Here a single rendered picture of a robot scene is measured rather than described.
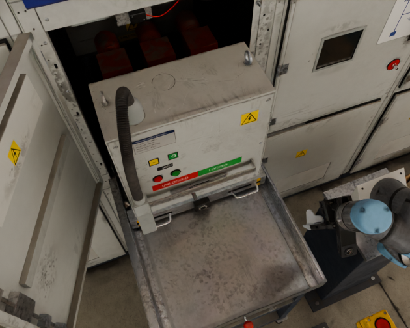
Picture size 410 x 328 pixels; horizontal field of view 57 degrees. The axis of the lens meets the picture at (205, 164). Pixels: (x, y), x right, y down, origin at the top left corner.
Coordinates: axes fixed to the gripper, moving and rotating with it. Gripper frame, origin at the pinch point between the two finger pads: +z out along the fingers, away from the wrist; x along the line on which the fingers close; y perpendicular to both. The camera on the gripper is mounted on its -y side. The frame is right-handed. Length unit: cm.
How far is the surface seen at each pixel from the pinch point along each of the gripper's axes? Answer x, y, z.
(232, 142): 22.7, 30.8, 0.1
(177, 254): 49, -1, 23
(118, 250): 88, 2, 97
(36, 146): 77, 38, -18
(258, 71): 12, 47, -12
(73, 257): 84, 6, 15
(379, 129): -65, 35, 84
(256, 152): 14.2, 27.4, 11.5
